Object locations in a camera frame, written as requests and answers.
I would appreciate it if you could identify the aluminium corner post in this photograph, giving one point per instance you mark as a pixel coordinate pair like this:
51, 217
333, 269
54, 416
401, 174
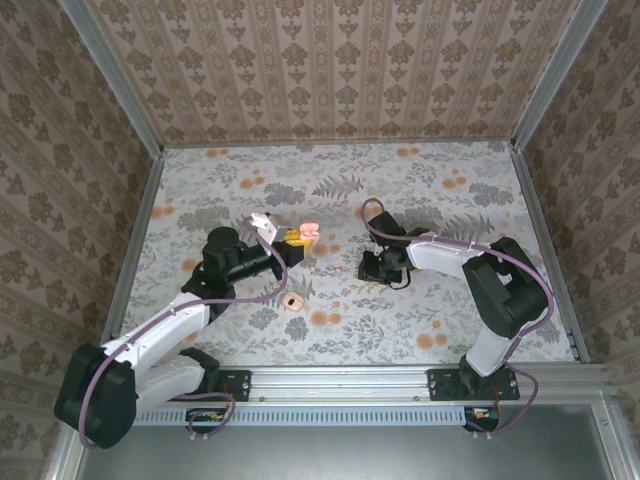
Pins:
119, 80
555, 75

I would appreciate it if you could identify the pink earbud charging case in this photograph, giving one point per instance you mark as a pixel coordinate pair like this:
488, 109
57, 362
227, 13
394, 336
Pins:
310, 230

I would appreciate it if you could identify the aluminium side rail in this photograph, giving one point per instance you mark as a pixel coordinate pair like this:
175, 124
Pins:
134, 250
541, 225

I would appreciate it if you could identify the steel sheet panel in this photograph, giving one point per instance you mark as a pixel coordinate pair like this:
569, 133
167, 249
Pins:
350, 455

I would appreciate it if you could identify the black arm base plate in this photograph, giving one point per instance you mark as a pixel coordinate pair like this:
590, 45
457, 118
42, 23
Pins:
440, 385
240, 377

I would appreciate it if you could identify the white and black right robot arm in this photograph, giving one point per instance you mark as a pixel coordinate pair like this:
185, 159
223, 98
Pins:
505, 290

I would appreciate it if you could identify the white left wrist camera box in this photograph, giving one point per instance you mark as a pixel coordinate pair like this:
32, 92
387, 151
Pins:
262, 225

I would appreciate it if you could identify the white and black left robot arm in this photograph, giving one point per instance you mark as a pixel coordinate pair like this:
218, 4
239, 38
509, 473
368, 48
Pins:
165, 325

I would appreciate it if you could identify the aluminium extrusion beam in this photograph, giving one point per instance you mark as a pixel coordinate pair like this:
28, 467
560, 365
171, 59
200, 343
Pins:
340, 382

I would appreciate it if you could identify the tan earbud with black slot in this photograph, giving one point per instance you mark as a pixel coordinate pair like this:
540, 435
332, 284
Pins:
292, 301

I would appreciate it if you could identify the thin aluminium back rail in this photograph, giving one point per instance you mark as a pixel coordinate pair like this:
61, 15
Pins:
340, 144

